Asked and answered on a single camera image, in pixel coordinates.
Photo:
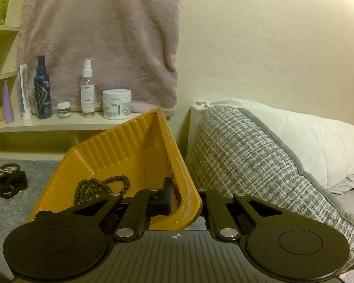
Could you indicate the white quilted pillow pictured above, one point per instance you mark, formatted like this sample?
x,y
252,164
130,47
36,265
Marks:
x,y
312,129

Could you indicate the white and blue tube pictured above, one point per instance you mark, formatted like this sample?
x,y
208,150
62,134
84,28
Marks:
x,y
24,94

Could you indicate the clear spray bottle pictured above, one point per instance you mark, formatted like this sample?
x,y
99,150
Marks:
x,y
88,94

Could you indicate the small green jar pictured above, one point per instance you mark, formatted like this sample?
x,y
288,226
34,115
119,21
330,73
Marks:
x,y
63,111

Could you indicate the dark blue bottle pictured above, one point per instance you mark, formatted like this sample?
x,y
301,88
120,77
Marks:
x,y
43,94

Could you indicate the pink fluffy hanging towel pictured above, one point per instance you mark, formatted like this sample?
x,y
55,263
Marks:
x,y
100,35

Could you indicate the pile of dark jewelry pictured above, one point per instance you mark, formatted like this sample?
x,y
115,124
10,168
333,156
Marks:
x,y
11,184

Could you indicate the orange plastic tray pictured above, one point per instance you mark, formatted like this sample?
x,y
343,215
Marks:
x,y
121,147

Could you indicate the grey-blue fluffy towel mat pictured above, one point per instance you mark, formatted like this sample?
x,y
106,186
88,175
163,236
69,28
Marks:
x,y
20,221

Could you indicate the white cream jar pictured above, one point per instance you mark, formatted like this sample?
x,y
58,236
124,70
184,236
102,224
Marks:
x,y
117,104

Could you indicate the crumpled lilac sheet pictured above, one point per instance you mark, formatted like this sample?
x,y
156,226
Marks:
x,y
352,191

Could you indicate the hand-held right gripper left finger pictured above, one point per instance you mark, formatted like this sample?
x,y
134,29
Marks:
x,y
171,197

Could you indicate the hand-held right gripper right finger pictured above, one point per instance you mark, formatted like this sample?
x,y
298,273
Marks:
x,y
212,207

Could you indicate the cream wall shelf unit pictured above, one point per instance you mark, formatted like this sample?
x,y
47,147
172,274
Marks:
x,y
47,126

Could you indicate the grey woven pillow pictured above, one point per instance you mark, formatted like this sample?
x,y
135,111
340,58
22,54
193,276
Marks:
x,y
253,165

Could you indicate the purple cone-shaped item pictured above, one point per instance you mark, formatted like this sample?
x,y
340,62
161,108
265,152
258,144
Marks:
x,y
8,106

